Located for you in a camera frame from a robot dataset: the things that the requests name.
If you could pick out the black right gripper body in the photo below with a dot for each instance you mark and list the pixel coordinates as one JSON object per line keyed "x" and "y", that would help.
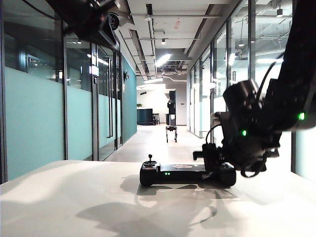
{"x": 249, "y": 145}

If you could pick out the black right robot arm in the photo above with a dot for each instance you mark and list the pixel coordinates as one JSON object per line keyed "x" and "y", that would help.
{"x": 296, "y": 74}

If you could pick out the long linear ceiling light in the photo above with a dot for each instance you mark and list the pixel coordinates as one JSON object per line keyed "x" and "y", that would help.
{"x": 163, "y": 60}

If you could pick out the black pendant spotlight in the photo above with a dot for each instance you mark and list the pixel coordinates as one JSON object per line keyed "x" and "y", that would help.
{"x": 279, "y": 12}

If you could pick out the small green plant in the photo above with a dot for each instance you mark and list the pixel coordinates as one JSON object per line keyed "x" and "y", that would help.
{"x": 139, "y": 106}

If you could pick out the round black hanging sign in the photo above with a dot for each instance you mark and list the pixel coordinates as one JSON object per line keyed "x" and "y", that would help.
{"x": 115, "y": 22}

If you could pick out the glowing white wall lamp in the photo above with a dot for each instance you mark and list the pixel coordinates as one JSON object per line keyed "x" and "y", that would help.
{"x": 212, "y": 86}

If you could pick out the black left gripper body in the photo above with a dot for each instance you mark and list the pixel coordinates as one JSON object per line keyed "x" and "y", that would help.
{"x": 98, "y": 27}

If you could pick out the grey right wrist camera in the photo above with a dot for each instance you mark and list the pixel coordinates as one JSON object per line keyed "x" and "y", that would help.
{"x": 217, "y": 117}

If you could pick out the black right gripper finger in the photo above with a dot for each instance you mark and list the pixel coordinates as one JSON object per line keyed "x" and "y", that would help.
{"x": 210, "y": 158}
{"x": 198, "y": 155}

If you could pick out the dark bar counter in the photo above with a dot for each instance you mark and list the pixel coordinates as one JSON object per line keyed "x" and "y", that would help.
{"x": 145, "y": 117}

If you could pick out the black wall-mounted ornament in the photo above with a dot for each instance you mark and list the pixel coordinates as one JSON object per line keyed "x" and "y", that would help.
{"x": 126, "y": 75}

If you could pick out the black remote control with joysticks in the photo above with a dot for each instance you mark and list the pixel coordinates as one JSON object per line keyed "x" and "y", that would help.
{"x": 182, "y": 174}

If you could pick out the black quadruped robot dog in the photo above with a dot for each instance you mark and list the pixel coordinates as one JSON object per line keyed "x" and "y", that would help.
{"x": 171, "y": 130}

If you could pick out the white linear office light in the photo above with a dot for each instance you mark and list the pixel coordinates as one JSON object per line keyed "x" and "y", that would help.
{"x": 269, "y": 60}

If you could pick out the dark bar stools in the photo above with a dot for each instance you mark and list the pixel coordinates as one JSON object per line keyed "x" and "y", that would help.
{"x": 156, "y": 119}

